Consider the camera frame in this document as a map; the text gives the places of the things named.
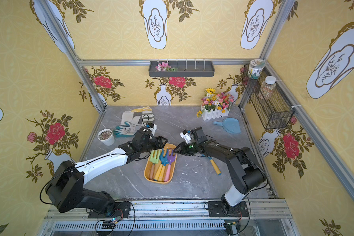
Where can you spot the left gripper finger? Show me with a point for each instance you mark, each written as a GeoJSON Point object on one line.
{"type": "Point", "coordinates": [162, 140]}
{"type": "Point", "coordinates": [161, 144]}

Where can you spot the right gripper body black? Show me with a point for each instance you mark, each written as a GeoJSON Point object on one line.
{"type": "Point", "coordinates": [187, 147]}

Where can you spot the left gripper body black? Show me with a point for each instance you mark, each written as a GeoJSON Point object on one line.
{"type": "Point", "coordinates": [153, 143]}

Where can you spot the purple rake pink handle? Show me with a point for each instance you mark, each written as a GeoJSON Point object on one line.
{"type": "Point", "coordinates": [171, 157]}

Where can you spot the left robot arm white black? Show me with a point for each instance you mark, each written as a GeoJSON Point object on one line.
{"type": "Point", "coordinates": [66, 189]}

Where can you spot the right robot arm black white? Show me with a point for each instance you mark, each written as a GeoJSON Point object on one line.
{"type": "Point", "coordinates": [244, 169]}

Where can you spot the yellow plastic storage tray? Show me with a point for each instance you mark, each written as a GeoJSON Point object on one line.
{"type": "Point", "coordinates": [148, 166]}

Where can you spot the teal white garden glove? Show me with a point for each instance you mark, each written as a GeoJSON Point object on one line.
{"type": "Point", "coordinates": [127, 129]}

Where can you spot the white grey work glove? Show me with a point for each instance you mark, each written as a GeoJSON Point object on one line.
{"type": "Point", "coordinates": [138, 116]}

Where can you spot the white cup with pebbles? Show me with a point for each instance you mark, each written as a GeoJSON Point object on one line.
{"type": "Point", "coordinates": [106, 137]}

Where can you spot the light blue dustpan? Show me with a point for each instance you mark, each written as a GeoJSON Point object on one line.
{"type": "Point", "coordinates": [230, 125]}

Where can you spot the flowers in white fence planter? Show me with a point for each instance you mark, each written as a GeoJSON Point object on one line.
{"type": "Point", "coordinates": [215, 105]}

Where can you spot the pink artificial flowers on shelf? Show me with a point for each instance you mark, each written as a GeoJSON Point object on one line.
{"type": "Point", "coordinates": [164, 67]}

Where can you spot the clear bottle colourful beads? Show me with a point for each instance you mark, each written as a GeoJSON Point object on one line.
{"type": "Point", "coordinates": [267, 88]}

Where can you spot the white lidded jar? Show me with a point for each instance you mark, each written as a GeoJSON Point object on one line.
{"type": "Point", "coordinates": [255, 68]}

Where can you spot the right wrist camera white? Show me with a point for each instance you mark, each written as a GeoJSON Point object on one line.
{"type": "Point", "coordinates": [187, 136]}

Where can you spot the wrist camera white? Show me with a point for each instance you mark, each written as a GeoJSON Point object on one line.
{"type": "Point", "coordinates": [187, 136]}
{"type": "Point", "coordinates": [152, 127]}

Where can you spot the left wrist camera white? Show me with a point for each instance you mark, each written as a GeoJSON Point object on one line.
{"type": "Point", "coordinates": [152, 127]}

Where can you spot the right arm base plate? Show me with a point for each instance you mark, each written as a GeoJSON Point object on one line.
{"type": "Point", "coordinates": [222, 209]}

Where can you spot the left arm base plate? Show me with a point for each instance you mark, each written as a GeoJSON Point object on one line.
{"type": "Point", "coordinates": [121, 209]}

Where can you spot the grey wall shelf tray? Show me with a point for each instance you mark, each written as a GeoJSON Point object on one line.
{"type": "Point", "coordinates": [185, 68]}

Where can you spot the black wire mesh basket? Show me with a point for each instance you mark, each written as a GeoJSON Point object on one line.
{"type": "Point", "coordinates": [271, 105]}

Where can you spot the left circuit board with wires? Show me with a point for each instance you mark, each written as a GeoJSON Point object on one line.
{"type": "Point", "coordinates": [106, 227]}

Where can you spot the circuit board with wires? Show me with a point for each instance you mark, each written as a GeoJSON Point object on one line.
{"type": "Point", "coordinates": [106, 227]}
{"type": "Point", "coordinates": [234, 228]}

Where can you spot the right circuit board with wires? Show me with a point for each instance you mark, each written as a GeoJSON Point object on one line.
{"type": "Point", "coordinates": [234, 228]}

